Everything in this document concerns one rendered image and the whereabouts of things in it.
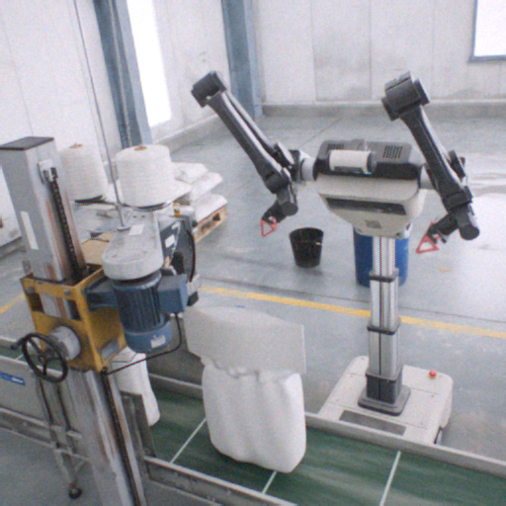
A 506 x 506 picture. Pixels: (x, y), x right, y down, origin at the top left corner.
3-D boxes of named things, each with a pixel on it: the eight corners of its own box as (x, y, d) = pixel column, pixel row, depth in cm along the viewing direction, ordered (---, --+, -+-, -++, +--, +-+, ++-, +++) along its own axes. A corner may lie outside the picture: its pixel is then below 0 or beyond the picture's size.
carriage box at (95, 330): (159, 321, 204) (143, 243, 191) (97, 376, 177) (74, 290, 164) (107, 311, 215) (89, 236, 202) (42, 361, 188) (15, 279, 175)
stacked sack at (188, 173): (211, 174, 561) (210, 160, 554) (188, 188, 526) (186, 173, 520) (157, 171, 590) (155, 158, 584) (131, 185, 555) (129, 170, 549)
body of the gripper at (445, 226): (428, 230, 172) (446, 215, 168) (434, 219, 180) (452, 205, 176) (443, 245, 172) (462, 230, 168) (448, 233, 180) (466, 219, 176)
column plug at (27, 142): (55, 139, 161) (54, 136, 160) (23, 150, 151) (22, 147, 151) (28, 138, 165) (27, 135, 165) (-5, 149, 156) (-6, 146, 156)
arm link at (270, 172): (217, 68, 180) (193, 88, 184) (213, 71, 175) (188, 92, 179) (294, 174, 192) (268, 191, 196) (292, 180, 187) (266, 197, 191)
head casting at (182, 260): (199, 275, 226) (187, 207, 214) (163, 304, 207) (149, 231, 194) (139, 267, 239) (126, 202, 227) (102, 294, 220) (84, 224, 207)
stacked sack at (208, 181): (226, 183, 569) (224, 170, 563) (191, 207, 515) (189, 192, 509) (191, 181, 589) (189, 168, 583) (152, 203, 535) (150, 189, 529)
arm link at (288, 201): (283, 165, 190) (263, 179, 193) (286, 184, 181) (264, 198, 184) (302, 188, 196) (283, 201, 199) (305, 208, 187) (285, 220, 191)
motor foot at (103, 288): (136, 298, 178) (131, 275, 174) (113, 317, 169) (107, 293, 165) (114, 295, 182) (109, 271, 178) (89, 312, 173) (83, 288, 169)
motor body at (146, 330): (183, 335, 183) (170, 267, 173) (155, 361, 171) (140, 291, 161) (145, 327, 190) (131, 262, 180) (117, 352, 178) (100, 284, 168)
